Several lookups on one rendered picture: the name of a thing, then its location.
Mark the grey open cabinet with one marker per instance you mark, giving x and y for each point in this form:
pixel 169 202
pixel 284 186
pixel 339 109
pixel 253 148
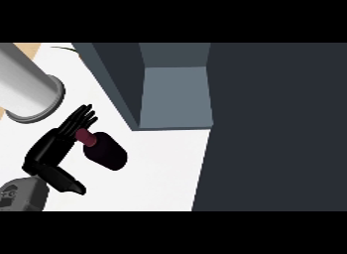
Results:
pixel 150 86

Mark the dark wine bottle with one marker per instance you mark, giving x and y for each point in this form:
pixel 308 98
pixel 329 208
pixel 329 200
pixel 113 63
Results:
pixel 104 152

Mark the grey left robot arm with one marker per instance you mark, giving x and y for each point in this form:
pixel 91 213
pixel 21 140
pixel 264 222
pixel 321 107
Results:
pixel 19 195

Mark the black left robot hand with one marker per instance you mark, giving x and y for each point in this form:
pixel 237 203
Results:
pixel 50 150

